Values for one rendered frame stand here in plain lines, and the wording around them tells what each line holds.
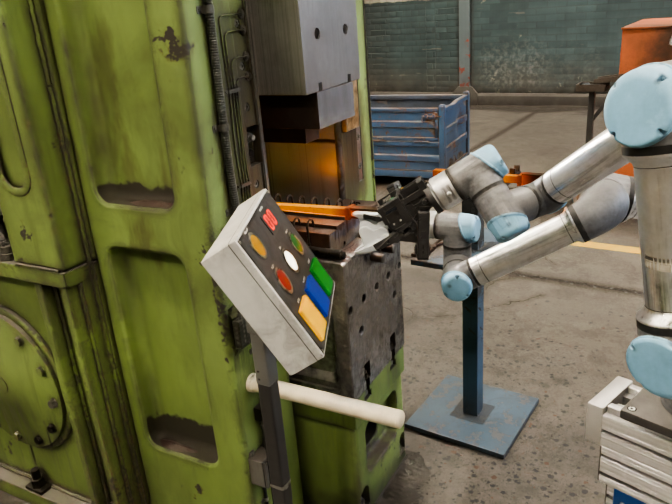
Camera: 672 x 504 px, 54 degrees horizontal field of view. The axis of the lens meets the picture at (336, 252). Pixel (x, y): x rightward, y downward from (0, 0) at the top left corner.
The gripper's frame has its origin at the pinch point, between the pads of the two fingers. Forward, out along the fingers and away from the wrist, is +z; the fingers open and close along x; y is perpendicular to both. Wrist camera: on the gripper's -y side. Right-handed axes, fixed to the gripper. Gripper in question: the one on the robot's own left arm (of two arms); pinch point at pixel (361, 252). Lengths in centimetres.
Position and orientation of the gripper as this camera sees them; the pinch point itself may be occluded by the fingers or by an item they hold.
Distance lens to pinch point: 143.8
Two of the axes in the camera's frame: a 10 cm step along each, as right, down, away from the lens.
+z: -8.2, 5.1, 2.5
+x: -0.6, 3.6, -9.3
